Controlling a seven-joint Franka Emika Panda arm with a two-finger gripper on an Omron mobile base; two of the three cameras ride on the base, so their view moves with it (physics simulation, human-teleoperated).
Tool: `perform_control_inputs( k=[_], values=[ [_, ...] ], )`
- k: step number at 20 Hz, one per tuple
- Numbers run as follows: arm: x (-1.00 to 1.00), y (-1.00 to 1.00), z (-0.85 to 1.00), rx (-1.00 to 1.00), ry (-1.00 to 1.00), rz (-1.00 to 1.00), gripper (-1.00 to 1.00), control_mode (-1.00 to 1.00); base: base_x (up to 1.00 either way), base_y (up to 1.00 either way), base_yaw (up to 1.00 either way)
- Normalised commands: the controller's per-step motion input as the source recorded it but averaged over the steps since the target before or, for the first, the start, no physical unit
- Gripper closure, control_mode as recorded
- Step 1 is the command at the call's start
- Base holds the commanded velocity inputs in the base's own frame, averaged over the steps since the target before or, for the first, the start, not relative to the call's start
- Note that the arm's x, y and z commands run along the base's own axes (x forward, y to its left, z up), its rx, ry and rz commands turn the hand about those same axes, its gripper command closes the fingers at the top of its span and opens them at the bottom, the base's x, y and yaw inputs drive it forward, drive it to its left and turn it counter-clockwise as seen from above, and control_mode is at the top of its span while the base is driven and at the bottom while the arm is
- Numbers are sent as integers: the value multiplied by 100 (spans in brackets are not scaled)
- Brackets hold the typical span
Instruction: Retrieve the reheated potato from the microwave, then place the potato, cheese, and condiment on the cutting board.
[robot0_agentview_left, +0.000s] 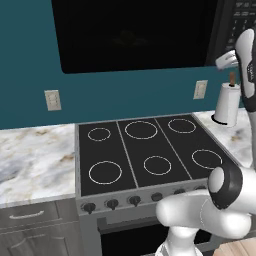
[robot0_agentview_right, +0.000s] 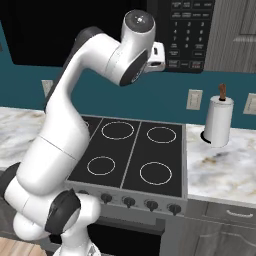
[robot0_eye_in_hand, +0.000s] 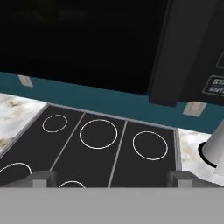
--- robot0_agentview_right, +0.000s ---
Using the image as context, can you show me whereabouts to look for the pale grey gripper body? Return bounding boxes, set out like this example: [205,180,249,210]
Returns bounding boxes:
[146,59,167,74]

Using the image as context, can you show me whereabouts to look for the black microwave oven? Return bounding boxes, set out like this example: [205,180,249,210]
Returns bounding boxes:
[0,0,216,75]

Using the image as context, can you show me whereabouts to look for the black microwave door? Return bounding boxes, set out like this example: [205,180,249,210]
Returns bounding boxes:
[0,0,160,68]

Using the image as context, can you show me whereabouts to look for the white paper towel roll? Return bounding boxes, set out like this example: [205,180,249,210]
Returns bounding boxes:
[203,95,235,149]

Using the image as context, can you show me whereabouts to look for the black hob with steel panel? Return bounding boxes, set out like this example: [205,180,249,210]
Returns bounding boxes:
[64,114,190,218]

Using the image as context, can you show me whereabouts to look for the grey drawer front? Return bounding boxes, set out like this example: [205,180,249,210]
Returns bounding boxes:
[204,201,256,228]

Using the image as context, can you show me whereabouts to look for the black oven door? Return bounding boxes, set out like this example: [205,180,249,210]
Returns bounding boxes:
[49,215,166,256]

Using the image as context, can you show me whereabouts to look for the grey base cupboard door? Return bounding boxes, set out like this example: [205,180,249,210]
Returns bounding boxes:
[161,217,256,256]

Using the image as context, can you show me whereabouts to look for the grey base cupboard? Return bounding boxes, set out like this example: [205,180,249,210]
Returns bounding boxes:
[0,169,18,241]

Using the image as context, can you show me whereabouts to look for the beige wall outlet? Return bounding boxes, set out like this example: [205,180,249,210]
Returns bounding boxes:
[242,92,256,116]
[41,79,55,98]
[186,88,204,111]

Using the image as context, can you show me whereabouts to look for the grey wall cupboard door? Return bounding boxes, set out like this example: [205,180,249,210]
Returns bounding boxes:
[203,0,256,74]

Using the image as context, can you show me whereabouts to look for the silver cupboard door handle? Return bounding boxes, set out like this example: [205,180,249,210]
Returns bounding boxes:
[232,35,256,43]

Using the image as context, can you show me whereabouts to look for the grey oven door handle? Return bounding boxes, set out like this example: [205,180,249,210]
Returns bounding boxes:
[96,215,166,235]

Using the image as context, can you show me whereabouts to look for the silver drawer handle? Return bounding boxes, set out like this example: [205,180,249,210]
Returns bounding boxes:
[226,209,255,219]

